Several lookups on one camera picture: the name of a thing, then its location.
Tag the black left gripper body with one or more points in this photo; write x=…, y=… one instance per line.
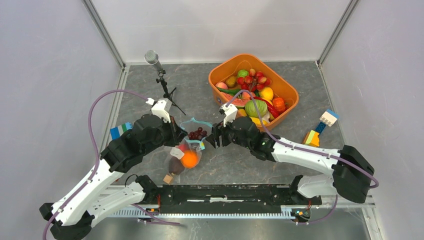
x=164, y=137

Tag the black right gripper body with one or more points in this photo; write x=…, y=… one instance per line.
x=229, y=135

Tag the red strawberry toy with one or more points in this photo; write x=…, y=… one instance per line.
x=184, y=146

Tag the dark purple grape bunch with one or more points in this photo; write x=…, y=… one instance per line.
x=198, y=134

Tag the clear zip top bag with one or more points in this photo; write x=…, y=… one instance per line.
x=198, y=146

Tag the orange fruit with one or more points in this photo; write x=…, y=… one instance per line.
x=190, y=159

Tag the dark purple mangosteen toy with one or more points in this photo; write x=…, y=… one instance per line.
x=175, y=166

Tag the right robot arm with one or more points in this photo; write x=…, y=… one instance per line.
x=344, y=172

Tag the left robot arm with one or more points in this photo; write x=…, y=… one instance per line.
x=73, y=217

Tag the green cabbage toy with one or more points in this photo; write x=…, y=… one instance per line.
x=256, y=108

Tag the white mushroom toy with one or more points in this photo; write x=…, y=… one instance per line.
x=266, y=118

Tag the red chili pepper toy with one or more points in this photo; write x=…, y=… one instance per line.
x=273, y=112

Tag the blue green white block stack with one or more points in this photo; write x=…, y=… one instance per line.
x=117, y=131

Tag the watermelon slice toy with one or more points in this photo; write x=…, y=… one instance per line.
x=238, y=102

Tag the green chili pepper toy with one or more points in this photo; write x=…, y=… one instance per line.
x=231, y=92

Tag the yellow lemon toy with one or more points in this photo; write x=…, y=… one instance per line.
x=266, y=93

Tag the small orange pumpkin toy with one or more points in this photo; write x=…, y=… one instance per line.
x=279, y=104

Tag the small wooden cube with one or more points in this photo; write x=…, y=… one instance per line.
x=168, y=179

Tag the pink peach toy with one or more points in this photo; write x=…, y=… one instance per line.
x=221, y=85

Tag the lychee cluster toy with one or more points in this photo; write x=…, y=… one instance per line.
x=252, y=80

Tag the orange plastic bin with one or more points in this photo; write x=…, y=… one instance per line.
x=245, y=61

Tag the orange yellow green block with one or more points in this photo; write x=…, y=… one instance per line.
x=312, y=139

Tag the black tripod microphone stand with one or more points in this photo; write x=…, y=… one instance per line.
x=152, y=58

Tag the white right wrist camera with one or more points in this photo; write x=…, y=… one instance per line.
x=229, y=111

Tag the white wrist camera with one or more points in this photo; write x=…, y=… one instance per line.
x=229, y=111
x=160, y=108

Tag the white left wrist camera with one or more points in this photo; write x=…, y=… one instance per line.
x=160, y=108

